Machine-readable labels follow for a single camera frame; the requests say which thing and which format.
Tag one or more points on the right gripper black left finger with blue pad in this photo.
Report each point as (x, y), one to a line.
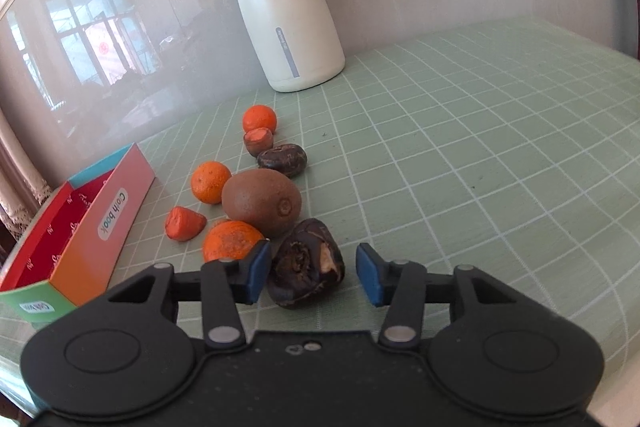
(219, 286)

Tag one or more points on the white thermos jug grey lid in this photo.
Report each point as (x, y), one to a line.
(296, 42)

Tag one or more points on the orange tangerine near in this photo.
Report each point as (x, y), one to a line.
(230, 239)

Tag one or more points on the orange tangerine far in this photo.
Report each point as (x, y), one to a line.
(259, 116)

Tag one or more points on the orange tangerine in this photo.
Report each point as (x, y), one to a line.
(208, 180)
(230, 239)
(259, 116)

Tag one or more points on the orange tangerine middle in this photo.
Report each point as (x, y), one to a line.
(208, 180)

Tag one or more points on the orange peeled fruit piece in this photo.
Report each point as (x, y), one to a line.
(183, 224)

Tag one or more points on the brown kiwi fruit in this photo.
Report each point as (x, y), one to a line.
(263, 198)

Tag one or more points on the colourful cardboard box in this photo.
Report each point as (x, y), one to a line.
(68, 254)

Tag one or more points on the lace curtain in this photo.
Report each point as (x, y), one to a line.
(23, 189)

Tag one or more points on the green grid tablecloth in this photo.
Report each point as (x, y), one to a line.
(512, 146)

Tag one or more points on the large dark chestnut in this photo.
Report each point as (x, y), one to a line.
(307, 266)

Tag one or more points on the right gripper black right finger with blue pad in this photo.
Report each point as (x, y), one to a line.
(405, 288)

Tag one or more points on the dark brown water chestnut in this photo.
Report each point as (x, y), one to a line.
(289, 159)

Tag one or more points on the brown nut with orange top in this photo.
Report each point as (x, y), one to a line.
(258, 140)

